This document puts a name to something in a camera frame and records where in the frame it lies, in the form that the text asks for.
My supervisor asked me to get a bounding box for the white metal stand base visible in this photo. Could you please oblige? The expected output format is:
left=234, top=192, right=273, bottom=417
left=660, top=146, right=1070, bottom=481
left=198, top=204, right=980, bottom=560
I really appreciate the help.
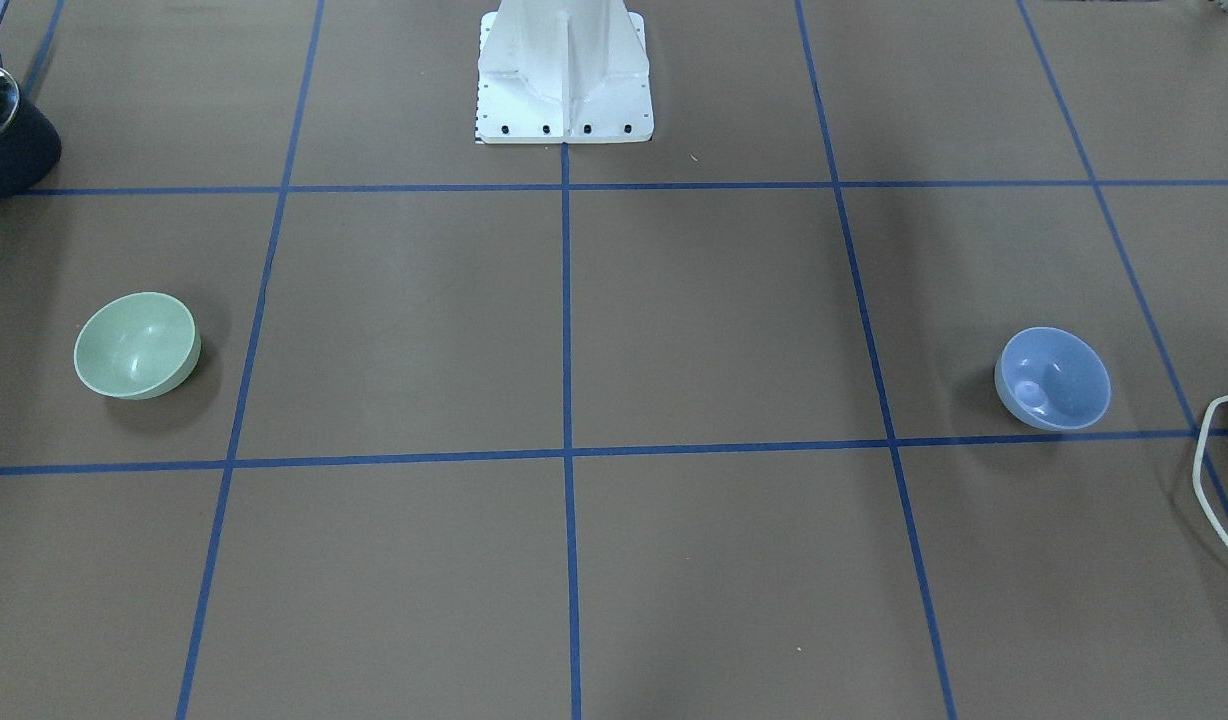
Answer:
left=474, top=1, right=655, bottom=145

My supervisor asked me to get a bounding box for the blue bowl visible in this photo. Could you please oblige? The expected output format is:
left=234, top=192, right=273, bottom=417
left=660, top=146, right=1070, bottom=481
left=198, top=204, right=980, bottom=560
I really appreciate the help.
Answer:
left=993, top=327, right=1113, bottom=432

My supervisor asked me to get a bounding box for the white cable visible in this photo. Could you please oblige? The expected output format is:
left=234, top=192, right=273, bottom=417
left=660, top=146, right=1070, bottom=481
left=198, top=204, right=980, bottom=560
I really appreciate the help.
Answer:
left=1192, top=393, right=1228, bottom=577

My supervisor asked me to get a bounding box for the green bowl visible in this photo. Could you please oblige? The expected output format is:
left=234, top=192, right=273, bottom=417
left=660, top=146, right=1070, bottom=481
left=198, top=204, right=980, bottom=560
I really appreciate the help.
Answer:
left=72, top=291, right=201, bottom=401

